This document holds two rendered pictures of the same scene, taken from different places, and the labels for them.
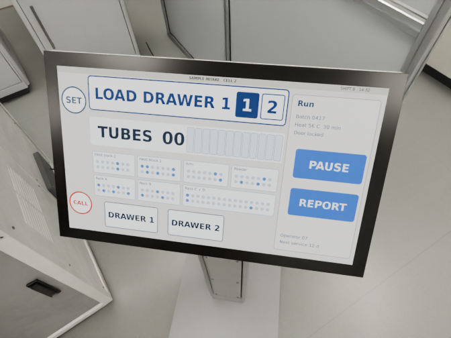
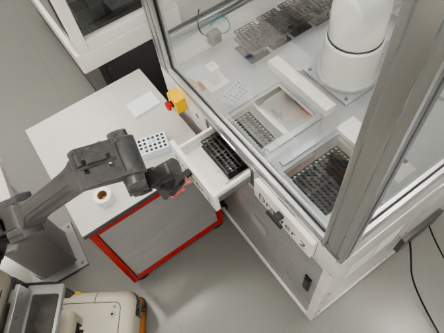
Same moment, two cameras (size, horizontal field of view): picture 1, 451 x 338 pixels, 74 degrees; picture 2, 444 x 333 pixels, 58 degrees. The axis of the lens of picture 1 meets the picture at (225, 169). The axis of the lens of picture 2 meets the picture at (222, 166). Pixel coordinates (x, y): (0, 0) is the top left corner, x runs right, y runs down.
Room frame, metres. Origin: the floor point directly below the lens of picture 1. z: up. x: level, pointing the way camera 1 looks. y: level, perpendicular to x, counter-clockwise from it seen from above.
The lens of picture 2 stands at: (0.05, 0.18, 2.07)
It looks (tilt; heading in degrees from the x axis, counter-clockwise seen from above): 58 degrees down; 95
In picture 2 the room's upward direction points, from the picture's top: 10 degrees counter-clockwise
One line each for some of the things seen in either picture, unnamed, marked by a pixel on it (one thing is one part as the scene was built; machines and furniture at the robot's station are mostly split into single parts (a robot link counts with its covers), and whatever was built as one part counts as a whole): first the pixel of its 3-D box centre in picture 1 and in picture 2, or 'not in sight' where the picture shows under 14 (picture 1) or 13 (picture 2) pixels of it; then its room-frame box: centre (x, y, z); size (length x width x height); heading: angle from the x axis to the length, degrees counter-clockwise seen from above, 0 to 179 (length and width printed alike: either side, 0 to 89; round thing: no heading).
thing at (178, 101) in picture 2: not in sight; (176, 101); (-0.19, 1.25, 0.88); 0.07 x 0.05 x 0.07; 122
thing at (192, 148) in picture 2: not in sight; (241, 145); (0.06, 1.01, 0.86); 0.40 x 0.26 x 0.06; 32
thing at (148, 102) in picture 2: not in sight; (143, 104); (-0.35, 1.35, 0.77); 0.13 x 0.09 x 0.02; 33
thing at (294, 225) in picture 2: not in sight; (283, 216); (0.17, 0.71, 0.87); 0.29 x 0.02 x 0.11; 122
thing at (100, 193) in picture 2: not in sight; (104, 197); (-0.48, 0.90, 0.78); 0.07 x 0.07 x 0.04
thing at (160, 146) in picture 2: not in sight; (152, 145); (-0.30, 1.11, 0.78); 0.12 x 0.08 x 0.04; 17
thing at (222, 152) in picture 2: not in sight; (239, 146); (0.05, 1.01, 0.87); 0.22 x 0.18 x 0.06; 32
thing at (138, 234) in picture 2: not in sight; (139, 185); (-0.47, 1.17, 0.38); 0.62 x 0.58 x 0.76; 122
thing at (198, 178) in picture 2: not in sight; (193, 174); (-0.12, 0.90, 0.87); 0.29 x 0.02 x 0.11; 122
